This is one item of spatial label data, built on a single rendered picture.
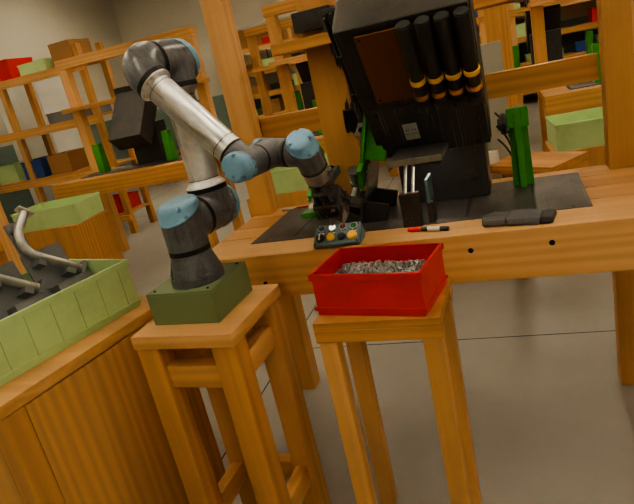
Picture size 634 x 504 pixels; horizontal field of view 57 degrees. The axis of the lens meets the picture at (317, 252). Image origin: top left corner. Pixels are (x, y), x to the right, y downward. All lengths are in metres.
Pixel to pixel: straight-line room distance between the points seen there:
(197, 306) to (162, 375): 0.23
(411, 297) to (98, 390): 1.00
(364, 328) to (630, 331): 1.30
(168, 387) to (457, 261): 0.90
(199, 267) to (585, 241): 1.05
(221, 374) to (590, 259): 1.04
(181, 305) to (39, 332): 0.48
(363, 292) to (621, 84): 1.20
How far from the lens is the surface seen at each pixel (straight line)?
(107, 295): 2.02
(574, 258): 1.73
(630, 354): 2.59
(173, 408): 1.74
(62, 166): 7.70
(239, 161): 1.39
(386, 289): 1.47
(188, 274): 1.60
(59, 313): 1.93
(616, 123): 2.27
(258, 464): 1.72
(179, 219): 1.57
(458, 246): 1.72
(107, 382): 1.94
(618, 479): 2.22
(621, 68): 2.25
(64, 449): 1.89
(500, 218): 1.73
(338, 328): 1.53
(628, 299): 2.48
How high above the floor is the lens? 1.44
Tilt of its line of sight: 18 degrees down
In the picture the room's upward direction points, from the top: 13 degrees counter-clockwise
